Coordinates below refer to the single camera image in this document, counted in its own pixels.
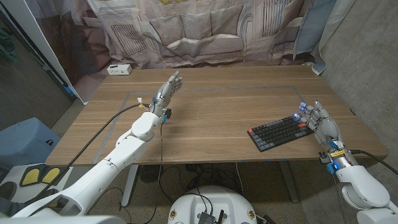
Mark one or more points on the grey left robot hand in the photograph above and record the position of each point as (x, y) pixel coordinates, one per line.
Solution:
(164, 95)

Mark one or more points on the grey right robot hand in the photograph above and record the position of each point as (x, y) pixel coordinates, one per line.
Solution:
(326, 127)

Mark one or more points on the black keyboard with red keys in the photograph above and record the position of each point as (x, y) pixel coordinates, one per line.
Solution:
(276, 133)

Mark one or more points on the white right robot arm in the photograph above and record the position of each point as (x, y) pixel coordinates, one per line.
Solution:
(360, 186)

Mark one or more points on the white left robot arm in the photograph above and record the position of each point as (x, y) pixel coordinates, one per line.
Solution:
(124, 152)

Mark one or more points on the white power strip box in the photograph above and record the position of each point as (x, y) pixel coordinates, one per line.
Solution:
(119, 69)

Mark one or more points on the white table leg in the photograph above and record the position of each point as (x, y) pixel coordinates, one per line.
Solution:
(288, 183)
(129, 186)

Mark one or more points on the printed living room backdrop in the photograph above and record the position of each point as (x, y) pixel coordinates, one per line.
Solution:
(199, 34)

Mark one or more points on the round black floor fan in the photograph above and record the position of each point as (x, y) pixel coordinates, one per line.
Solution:
(149, 173)

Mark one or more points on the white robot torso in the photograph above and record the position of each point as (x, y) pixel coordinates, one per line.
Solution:
(192, 202)

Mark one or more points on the black electronics module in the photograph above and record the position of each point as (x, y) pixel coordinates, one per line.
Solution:
(206, 217)

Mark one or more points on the yellow foot pedal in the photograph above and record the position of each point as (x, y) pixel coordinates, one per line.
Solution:
(30, 177)
(51, 175)

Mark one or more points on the blue plastic bin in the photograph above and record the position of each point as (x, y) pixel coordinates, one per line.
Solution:
(25, 143)

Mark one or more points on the white upright panel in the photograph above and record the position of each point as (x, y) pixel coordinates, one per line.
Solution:
(28, 25)

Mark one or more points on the white foot pedal board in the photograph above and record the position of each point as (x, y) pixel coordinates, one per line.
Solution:
(18, 193)

